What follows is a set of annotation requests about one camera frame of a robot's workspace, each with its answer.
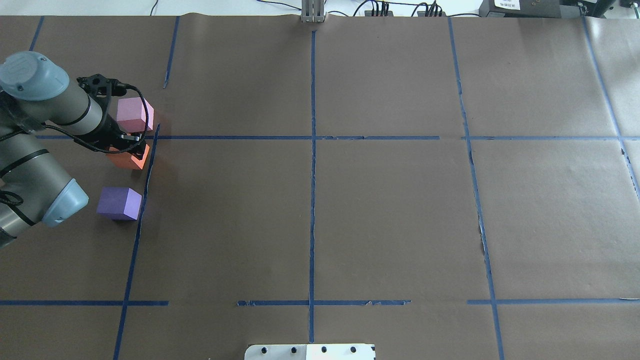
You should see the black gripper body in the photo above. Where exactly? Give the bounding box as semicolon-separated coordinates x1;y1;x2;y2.
77;74;147;154

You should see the orange foam block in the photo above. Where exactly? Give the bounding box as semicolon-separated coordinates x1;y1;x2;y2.
106;145;150;171

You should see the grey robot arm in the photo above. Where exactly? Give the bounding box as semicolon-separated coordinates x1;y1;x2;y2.
0;51;153;247

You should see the pink foam block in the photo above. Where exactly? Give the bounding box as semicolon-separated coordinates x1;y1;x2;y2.
116;97;154;133

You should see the purple foam block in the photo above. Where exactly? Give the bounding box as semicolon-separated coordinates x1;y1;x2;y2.
96;187;143;221

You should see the long horizontal blue tape strip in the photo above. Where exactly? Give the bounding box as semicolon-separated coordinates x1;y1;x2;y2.
35;134;640;141

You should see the long vertical blue tape strip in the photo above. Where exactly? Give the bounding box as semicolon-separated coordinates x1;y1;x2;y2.
308;30;318;344

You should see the white mounting plate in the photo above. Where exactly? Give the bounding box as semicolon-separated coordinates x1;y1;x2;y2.
244;342;377;360

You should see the brown paper table cover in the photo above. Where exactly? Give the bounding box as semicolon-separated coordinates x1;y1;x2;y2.
1;14;639;360

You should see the black box with label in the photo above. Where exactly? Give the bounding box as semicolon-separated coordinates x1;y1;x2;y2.
478;0;562;19

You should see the grey metal post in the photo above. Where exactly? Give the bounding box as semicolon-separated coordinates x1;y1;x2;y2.
301;0;327;24

